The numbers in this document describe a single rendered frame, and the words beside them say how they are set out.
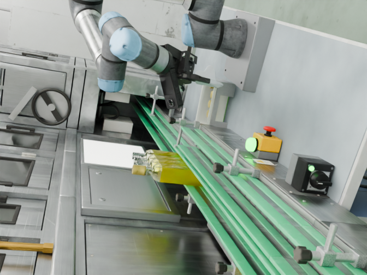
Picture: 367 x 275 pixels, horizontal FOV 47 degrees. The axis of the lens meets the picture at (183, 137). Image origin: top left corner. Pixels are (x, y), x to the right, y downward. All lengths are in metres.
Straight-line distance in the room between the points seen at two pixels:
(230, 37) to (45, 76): 1.24
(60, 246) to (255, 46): 0.93
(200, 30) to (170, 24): 3.75
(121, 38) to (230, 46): 0.64
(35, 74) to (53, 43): 2.74
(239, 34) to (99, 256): 0.92
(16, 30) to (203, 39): 3.85
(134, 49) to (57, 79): 1.47
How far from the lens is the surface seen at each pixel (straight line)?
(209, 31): 1.60
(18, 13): 5.27
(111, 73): 1.22
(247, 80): 1.58
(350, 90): 1.13
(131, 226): 1.46
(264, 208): 0.97
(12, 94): 2.55
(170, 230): 1.48
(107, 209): 1.46
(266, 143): 1.34
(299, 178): 1.10
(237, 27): 1.65
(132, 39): 1.07
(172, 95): 1.19
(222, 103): 1.79
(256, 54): 1.57
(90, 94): 2.51
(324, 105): 1.21
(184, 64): 1.21
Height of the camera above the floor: 1.41
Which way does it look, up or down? 16 degrees down
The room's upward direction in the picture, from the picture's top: 82 degrees counter-clockwise
